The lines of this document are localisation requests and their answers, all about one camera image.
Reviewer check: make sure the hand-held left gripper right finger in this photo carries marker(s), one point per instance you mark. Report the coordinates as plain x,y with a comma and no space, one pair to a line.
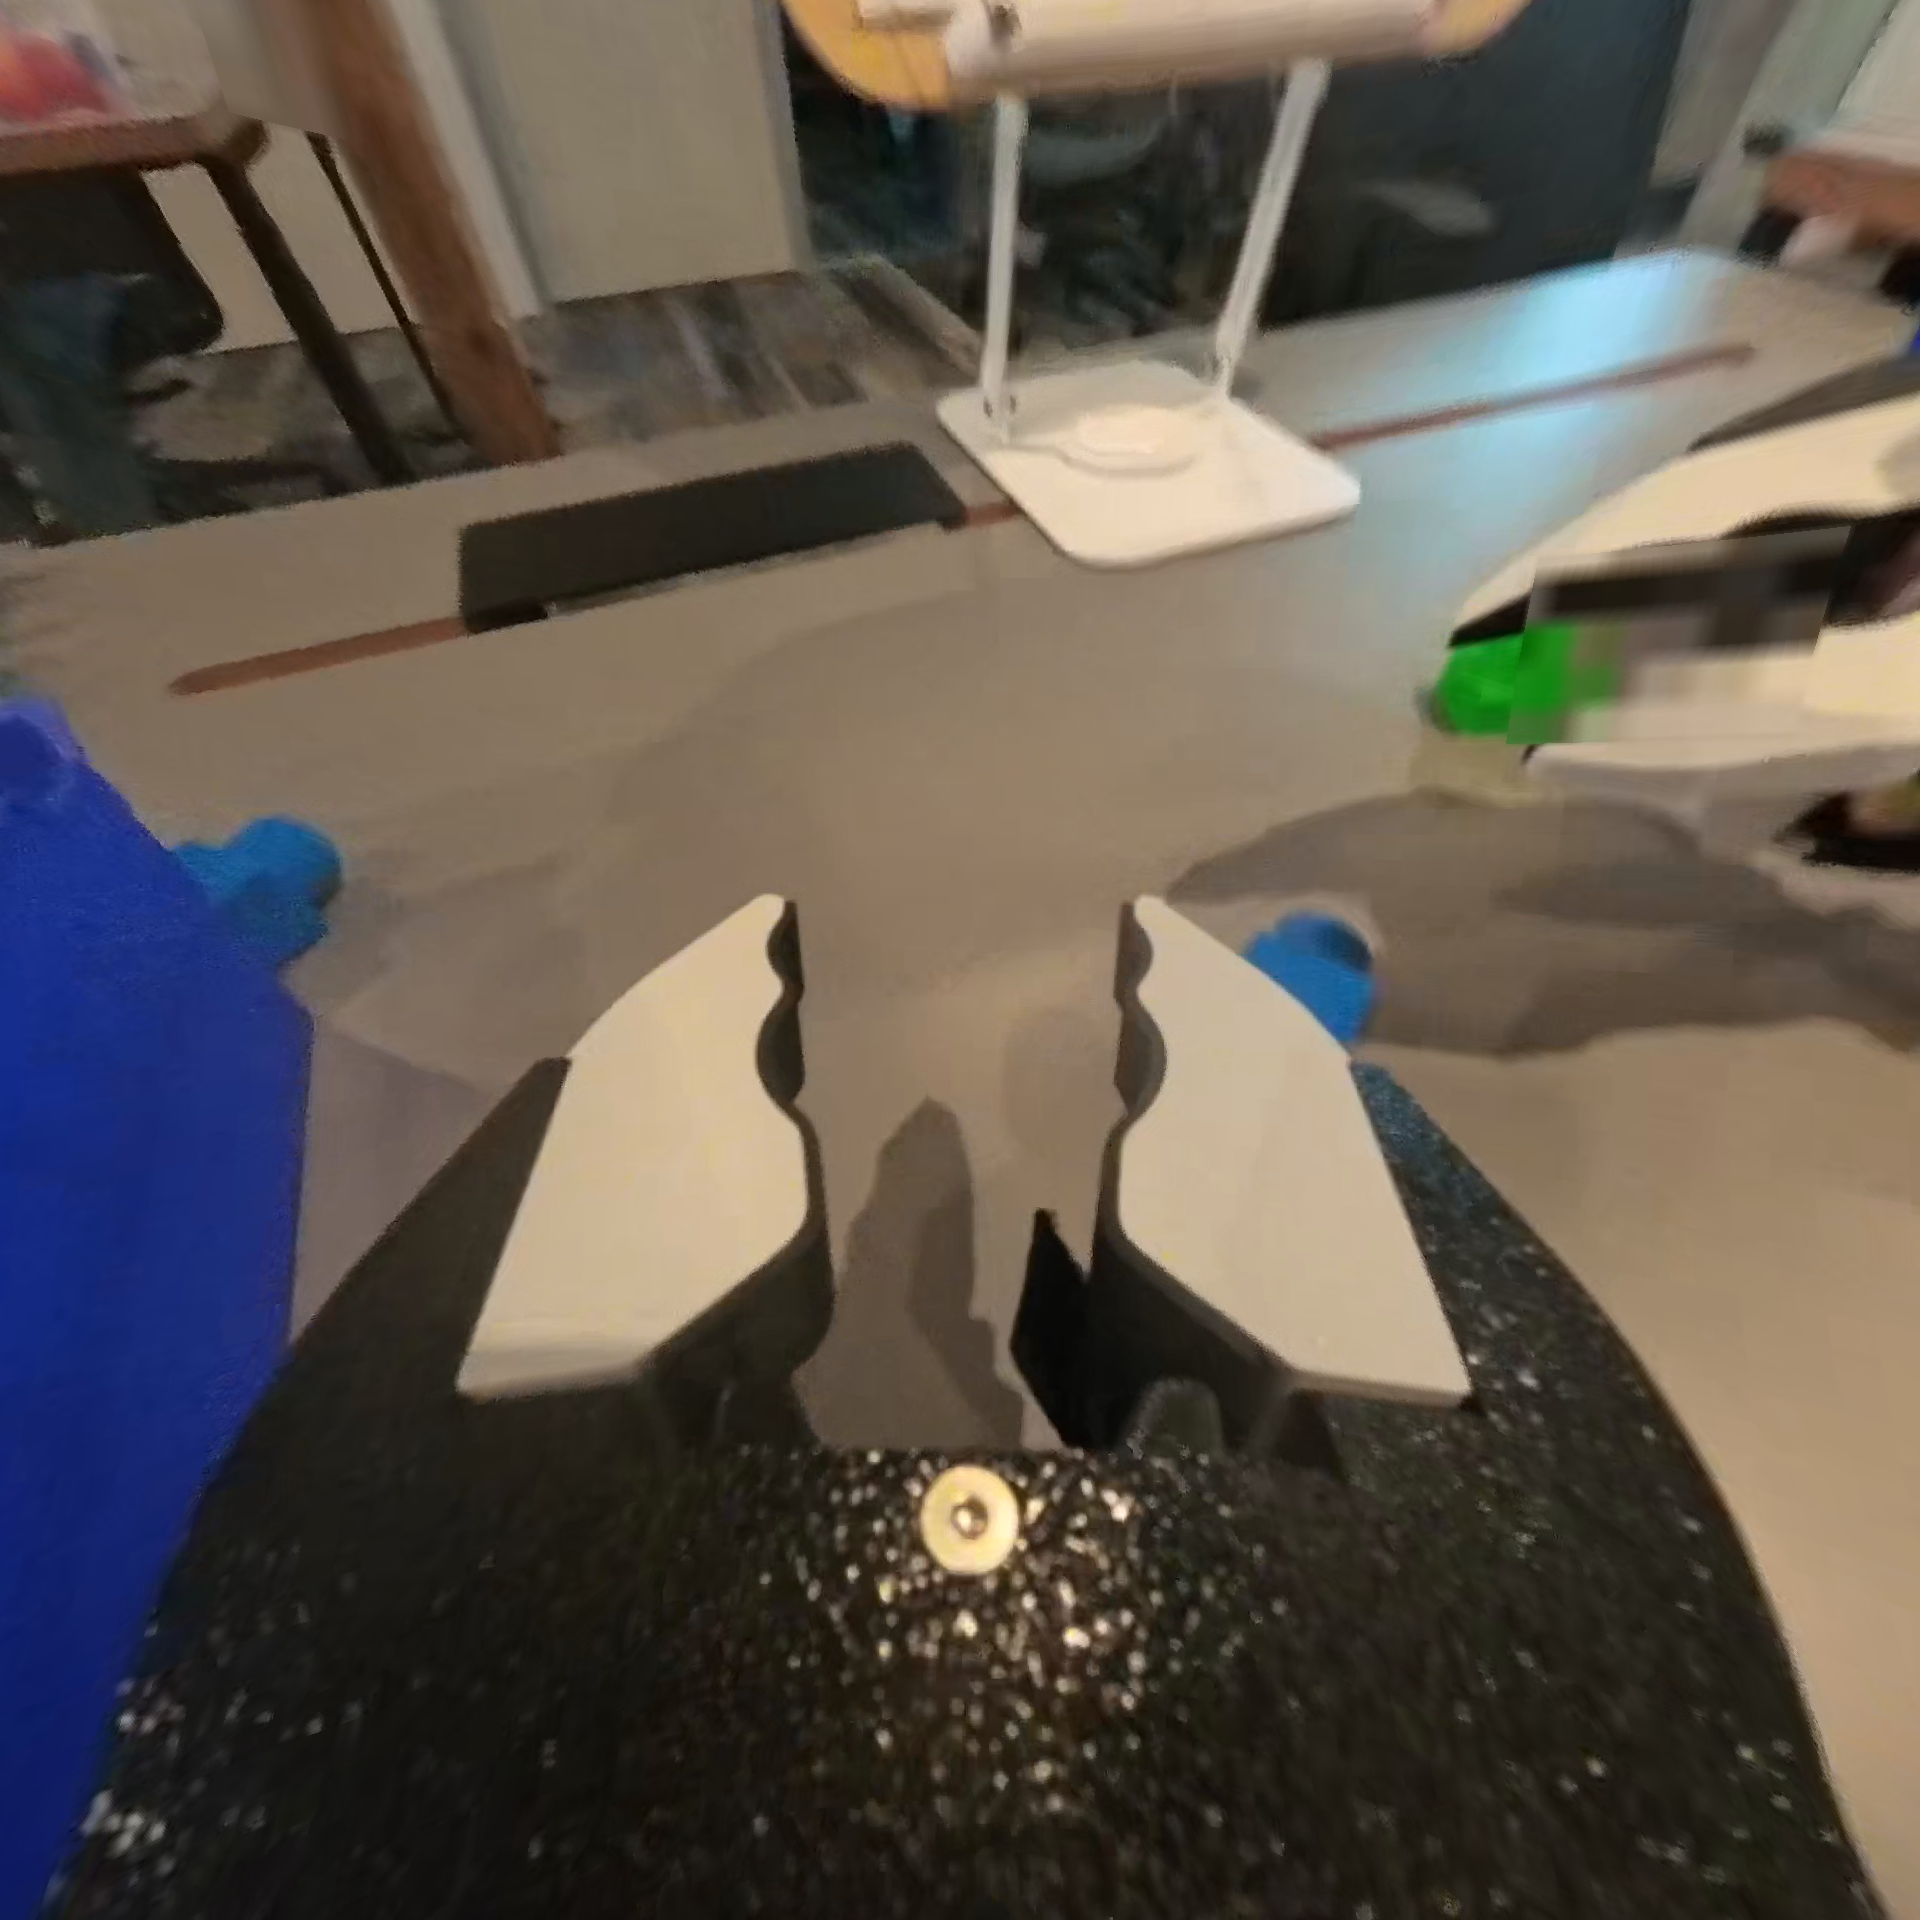
1275,1201

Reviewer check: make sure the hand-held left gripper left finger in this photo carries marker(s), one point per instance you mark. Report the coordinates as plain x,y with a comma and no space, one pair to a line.
644,1185

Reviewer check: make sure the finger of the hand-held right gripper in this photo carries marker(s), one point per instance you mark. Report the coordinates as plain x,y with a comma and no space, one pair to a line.
1869,704
1724,480

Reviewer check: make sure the green mega block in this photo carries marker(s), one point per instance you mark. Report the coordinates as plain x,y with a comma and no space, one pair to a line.
1479,690

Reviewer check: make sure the blue container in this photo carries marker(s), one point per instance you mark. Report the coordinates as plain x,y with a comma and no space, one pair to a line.
135,1201

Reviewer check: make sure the white wooden desk lamp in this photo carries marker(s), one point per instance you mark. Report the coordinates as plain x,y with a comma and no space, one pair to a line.
1154,465

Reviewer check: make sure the black desk strip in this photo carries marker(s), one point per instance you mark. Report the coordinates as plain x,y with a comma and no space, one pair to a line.
704,524

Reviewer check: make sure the wooden desk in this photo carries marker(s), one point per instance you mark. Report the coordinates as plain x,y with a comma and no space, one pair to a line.
105,150

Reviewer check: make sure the clear plastic box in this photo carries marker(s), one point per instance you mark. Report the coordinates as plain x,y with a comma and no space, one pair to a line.
74,61

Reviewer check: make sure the wooden post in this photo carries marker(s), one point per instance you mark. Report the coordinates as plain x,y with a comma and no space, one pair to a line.
421,224

